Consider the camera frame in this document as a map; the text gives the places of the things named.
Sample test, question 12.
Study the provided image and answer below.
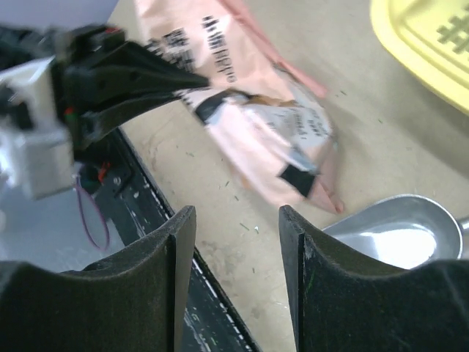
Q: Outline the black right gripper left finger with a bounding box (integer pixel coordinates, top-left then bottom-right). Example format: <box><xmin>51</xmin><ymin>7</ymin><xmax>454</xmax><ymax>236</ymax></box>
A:
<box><xmin>1</xmin><ymin>206</ymin><xmax>196</xmax><ymax>351</ymax></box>

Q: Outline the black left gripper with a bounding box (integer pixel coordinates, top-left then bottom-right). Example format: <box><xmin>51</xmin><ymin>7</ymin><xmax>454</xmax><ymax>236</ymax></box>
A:
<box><xmin>47</xmin><ymin>25</ymin><xmax>210</xmax><ymax>153</ymax></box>

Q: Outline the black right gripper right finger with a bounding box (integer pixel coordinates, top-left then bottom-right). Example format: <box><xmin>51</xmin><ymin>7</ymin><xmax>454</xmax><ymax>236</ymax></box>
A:
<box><xmin>278</xmin><ymin>205</ymin><xmax>468</xmax><ymax>351</ymax></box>

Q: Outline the grey metal litter scoop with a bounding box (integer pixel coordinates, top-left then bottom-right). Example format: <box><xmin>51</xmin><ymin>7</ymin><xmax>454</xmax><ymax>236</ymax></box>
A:
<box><xmin>323</xmin><ymin>194</ymin><xmax>468</xmax><ymax>269</ymax></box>

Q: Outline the pink cat litter bag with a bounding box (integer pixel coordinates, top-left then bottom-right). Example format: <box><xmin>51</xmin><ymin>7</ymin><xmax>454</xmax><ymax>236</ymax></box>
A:
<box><xmin>135</xmin><ymin>1</ymin><xmax>344</xmax><ymax>213</ymax></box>

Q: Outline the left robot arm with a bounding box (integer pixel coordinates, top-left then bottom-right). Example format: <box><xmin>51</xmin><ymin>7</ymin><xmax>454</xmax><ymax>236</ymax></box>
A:
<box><xmin>1</xmin><ymin>24</ymin><xmax>210</xmax><ymax>150</ymax></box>

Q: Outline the yellow green litter box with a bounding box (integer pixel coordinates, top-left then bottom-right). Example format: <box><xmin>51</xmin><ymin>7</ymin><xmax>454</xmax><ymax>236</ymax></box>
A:
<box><xmin>370</xmin><ymin>0</ymin><xmax>468</xmax><ymax>114</ymax></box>

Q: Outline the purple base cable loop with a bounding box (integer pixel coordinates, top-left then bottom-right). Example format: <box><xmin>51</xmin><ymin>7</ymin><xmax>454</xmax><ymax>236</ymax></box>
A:
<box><xmin>73</xmin><ymin>175</ymin><xmax>111</xmax><ymax>251</ymax></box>

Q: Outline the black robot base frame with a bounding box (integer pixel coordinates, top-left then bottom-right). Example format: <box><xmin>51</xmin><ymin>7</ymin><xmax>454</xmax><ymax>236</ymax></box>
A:
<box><xmin>75</xmin><ymin>131</ymin><xmax>258</xmax><ymax>351</ymax></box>

